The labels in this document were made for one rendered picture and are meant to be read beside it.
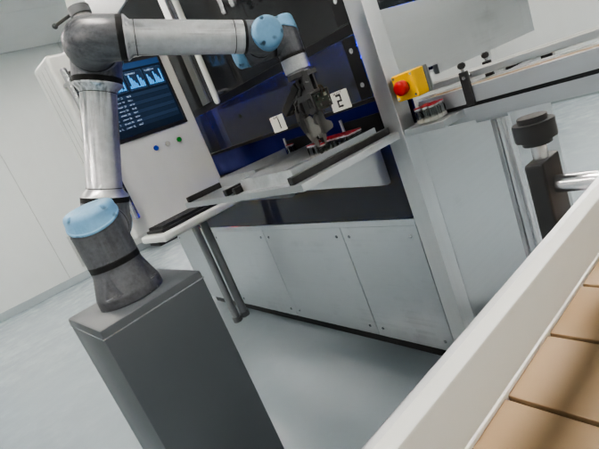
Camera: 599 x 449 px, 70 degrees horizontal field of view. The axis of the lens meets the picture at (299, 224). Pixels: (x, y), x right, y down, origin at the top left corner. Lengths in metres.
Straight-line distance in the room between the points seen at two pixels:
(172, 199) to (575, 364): 1.84
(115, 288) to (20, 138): 5.53
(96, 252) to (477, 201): 1.19
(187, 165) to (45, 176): 4.56
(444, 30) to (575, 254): 1.42
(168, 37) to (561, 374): 0.99
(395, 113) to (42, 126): 5.67
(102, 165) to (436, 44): 1.05
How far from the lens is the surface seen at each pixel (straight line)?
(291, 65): 1.25
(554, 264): 0.18
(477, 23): 1.77
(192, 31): 1.08
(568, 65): 1.20
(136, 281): 1.04
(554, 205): 0.27
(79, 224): 1.03
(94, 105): 1.18
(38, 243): 6.40
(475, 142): 1.62
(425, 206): 1.36
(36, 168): 6.46
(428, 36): 1.50
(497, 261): 1.71
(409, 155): 1.32
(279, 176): 1.13
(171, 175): 1.96
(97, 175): 1.17
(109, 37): 1.06
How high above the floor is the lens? 1.05
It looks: 14 degrees down
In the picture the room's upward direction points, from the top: 22 degrees counter-clockwise
